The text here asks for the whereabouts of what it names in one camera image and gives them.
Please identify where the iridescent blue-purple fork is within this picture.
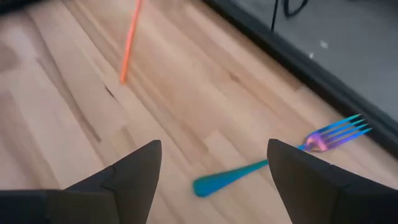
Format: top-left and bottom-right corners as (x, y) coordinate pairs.
(192, 113), (373, 198)

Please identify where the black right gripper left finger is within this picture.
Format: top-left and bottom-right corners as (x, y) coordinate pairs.
(0, 139), (163, 224)

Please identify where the black floor cable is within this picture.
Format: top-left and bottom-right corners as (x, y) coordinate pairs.
(269, 0), (310, 32)

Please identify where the orange straw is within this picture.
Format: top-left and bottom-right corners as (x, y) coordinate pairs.
(119, 0), (144, 85)

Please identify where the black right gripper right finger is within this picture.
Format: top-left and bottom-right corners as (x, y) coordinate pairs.
(266, 138), (398, 224)

